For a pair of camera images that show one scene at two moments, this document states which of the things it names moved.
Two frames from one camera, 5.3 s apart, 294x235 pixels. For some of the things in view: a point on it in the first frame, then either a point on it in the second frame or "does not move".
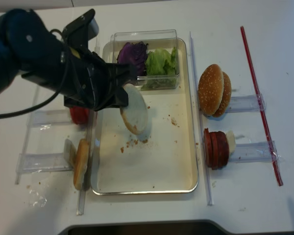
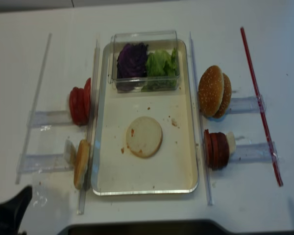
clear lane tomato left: x=49 y=117 does not move
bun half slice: x=135 y=114 → x=144 y=136
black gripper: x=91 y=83 → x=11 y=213
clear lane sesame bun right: x=247 y=103 does not move
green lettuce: x=161 y=69 does not move
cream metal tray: x=161 y=159 does not move
